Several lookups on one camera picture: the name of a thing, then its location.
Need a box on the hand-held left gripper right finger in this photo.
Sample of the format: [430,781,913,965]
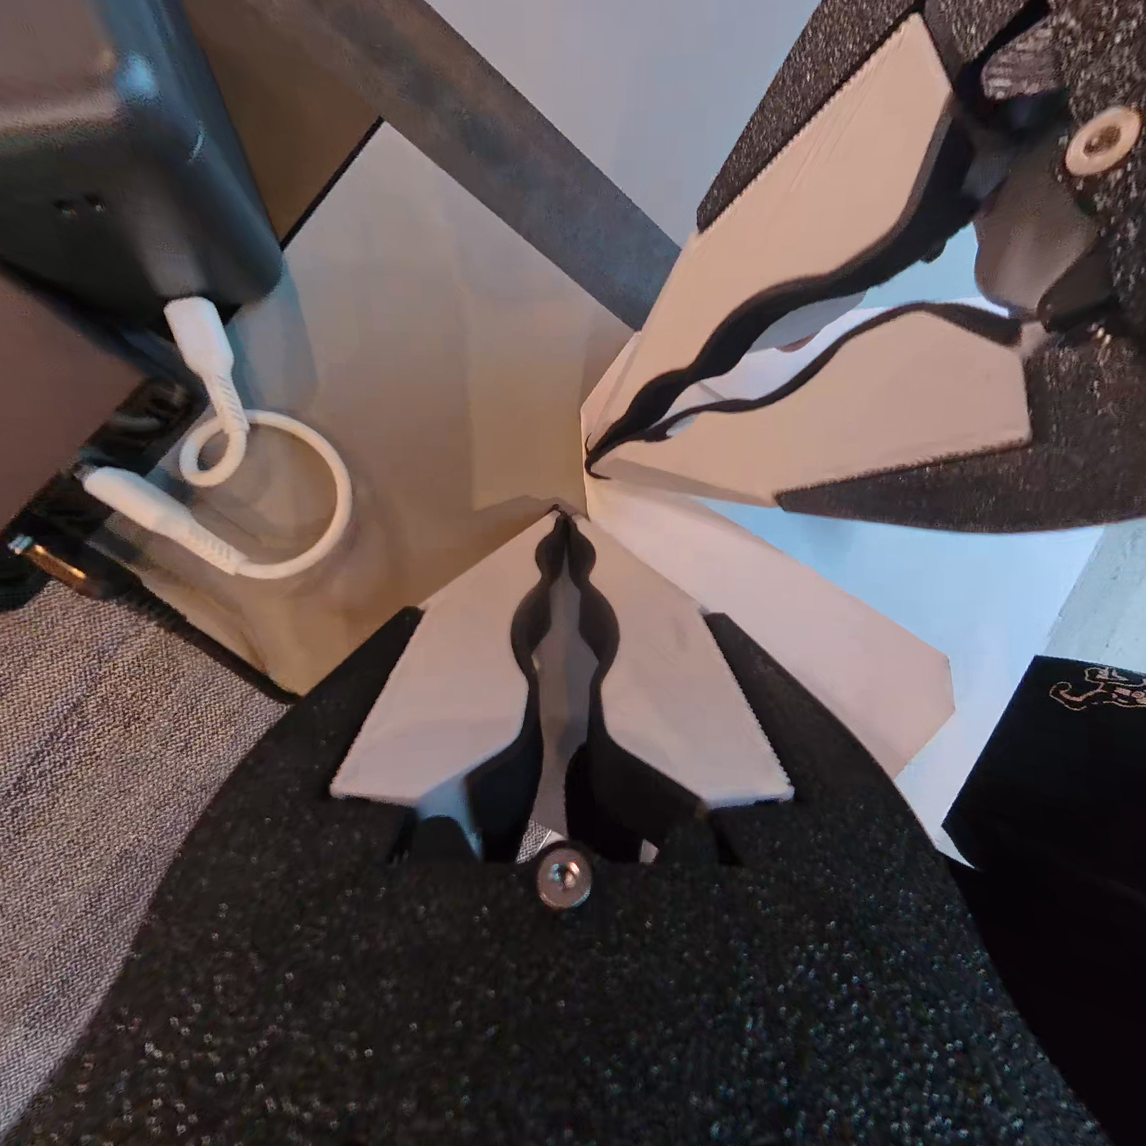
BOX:
[567,515,799,865]

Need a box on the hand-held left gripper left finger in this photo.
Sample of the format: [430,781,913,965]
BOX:
[329,512,570,865]

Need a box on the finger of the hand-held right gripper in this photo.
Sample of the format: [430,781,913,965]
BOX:
[580,11,1102,471]
[587,300,1038,505]

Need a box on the white paper sheet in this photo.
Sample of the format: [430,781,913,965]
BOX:
[515,304,1104,868]

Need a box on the white desk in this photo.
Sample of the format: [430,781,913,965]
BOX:
[134,0,830,695]

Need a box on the person's black clothing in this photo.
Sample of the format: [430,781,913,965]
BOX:
[945,654,1146,1146]

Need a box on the dark electronic device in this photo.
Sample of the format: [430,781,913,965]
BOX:
[0,377,194,603]

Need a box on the short white cable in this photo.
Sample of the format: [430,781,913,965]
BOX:
[81,296,354,581]

